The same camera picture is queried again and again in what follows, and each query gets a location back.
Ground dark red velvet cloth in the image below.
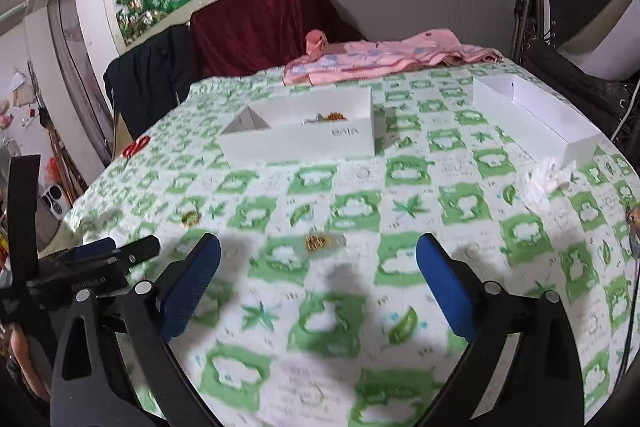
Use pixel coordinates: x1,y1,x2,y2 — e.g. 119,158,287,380
189,0,363,79

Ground white box lid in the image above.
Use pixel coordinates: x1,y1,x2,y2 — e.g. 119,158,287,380
473,74,602,167

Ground red handled scissors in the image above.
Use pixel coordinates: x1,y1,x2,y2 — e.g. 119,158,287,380
122,135,151,160

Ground gold jewelry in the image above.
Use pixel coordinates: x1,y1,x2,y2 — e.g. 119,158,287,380
299,232,346,259

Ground small gold brooch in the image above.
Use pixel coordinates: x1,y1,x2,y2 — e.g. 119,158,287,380
181,210,202,229

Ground person's left hand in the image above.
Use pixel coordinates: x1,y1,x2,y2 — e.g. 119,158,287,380
10,325,50,402

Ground silver chain jewelry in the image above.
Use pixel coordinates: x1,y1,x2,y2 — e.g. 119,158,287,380
302,115,323,126

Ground crumpled white tissue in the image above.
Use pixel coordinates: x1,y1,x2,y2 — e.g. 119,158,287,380
518,157,577,212

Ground white vivo box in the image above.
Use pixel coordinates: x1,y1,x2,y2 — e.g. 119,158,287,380
218,87,374,166

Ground black folding chair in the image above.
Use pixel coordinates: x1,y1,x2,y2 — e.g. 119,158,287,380
510,0,639,146

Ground green white patterned tablecloth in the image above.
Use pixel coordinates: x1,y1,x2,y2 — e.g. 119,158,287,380
65,61,639,426

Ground black jacket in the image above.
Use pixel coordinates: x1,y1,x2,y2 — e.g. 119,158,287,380
103,24,196,139

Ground pink folded cloth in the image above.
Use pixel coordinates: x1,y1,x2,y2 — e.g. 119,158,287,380
283,29,503,86

